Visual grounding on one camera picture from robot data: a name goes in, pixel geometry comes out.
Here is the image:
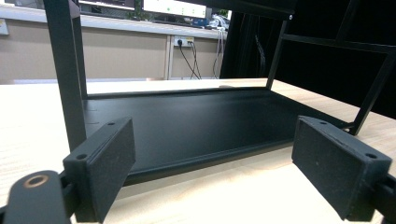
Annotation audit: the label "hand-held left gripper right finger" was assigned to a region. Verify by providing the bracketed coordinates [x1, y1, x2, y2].
[290, 115, 393, 222]

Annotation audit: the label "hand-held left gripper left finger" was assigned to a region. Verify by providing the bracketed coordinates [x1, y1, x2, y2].
[62, 117, 137, 224]

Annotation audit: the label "black metal two-tier shelf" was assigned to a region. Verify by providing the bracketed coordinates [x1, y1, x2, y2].
[43, 0, 396, 188]

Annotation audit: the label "white desk leg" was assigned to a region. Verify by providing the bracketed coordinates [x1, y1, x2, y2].
[163, 34, 176, 80]

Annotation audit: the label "white desk top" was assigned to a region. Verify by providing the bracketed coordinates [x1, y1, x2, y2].
[0, 4, 230, 40]

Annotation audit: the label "black curtain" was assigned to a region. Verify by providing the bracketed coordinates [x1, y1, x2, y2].
[219, 10, 396, 119]

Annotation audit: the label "computer monitor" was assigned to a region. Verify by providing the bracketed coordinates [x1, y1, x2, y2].
[142, 0, 208, 20]

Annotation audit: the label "black power cable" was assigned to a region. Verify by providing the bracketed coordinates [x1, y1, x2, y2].
[177, 39, 202, 80]
[190, 40, 204, 80]

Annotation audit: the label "white hanging cables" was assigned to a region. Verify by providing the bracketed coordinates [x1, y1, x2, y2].
[212, 15, 232, 79]

